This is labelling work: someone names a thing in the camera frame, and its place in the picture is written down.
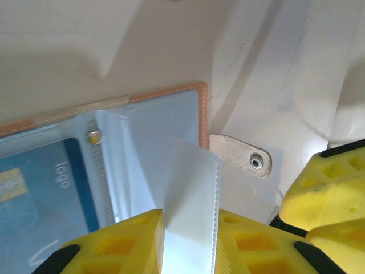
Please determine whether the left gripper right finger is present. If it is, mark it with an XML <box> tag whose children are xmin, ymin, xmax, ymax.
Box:
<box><xmin>218</xmin><ymin>209</ymin><xmax>347</xmax><ymax>274</ymax></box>

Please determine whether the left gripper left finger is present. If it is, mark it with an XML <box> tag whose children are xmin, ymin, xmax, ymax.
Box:
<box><xmin>27</xmin><ymin>208</ymin><xmax>166</xmax><ymax>274</ymax></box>

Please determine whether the pink leather card holder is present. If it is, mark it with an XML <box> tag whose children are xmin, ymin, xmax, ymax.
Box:
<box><xmin>0</xmin><ymin>81</ymin><xmax>271</xmax><ymax>274</ymax></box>

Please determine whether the blue logo card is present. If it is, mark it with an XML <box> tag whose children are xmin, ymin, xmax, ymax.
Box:
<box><xmin>0</xmin><ymin>138</ymin><xmax>100</xmax><ymax>252</ymax></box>

